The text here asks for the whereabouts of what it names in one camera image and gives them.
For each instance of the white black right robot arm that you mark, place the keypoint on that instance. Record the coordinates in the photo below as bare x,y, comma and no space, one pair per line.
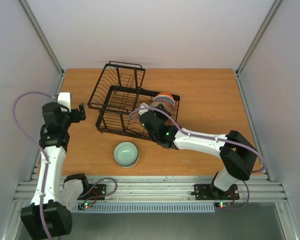
236,153

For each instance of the grey slotted cable duct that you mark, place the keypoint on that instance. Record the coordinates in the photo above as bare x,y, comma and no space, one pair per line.
127,208

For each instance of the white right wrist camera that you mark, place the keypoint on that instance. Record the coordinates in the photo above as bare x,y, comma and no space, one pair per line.
143,108

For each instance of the right green led board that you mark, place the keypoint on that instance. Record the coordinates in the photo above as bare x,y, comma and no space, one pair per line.
222,204

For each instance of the white bowl with orange outside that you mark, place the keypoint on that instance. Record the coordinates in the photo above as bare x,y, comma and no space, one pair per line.
165,94

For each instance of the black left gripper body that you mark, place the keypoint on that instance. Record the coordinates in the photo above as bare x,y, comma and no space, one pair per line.
77,118

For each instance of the left green led board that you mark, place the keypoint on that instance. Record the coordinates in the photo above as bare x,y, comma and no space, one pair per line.
86,205

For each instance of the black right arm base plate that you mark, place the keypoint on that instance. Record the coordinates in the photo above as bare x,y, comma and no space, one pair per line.
205,192

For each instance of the aluminium left frame post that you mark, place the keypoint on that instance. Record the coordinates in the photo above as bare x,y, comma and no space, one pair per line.
37,28

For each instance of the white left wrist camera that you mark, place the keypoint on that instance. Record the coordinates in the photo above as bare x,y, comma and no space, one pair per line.
64,99

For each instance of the green led board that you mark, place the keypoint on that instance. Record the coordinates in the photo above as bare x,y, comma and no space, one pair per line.
222,204
86,205

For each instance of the aluminium right frame post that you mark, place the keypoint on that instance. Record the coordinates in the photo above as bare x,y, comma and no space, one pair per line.
276,4

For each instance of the light green ceramic bowl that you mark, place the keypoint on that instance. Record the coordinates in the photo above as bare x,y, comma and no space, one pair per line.
126,154

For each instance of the red patterned bowl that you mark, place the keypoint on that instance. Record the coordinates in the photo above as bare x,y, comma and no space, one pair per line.
163,101

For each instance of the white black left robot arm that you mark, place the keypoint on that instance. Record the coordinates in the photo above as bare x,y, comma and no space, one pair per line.
49,214

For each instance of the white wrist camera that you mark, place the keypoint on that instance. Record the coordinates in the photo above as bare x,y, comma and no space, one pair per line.
64,99
143,108

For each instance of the plain white bowl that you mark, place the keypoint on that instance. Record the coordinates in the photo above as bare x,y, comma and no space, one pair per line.
169,109

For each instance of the aluminium frame post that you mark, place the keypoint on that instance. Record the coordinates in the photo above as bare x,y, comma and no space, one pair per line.
276,4
37,28

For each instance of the aluminium front frame rails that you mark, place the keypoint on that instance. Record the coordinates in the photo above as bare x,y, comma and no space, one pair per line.
177,189

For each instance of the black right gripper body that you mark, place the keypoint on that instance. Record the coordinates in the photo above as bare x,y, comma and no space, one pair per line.
159,111

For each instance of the black wire dish rack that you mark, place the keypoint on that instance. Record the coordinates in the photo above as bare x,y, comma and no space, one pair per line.
116,95

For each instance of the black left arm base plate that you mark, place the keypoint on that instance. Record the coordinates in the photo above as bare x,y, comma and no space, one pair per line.
98,190

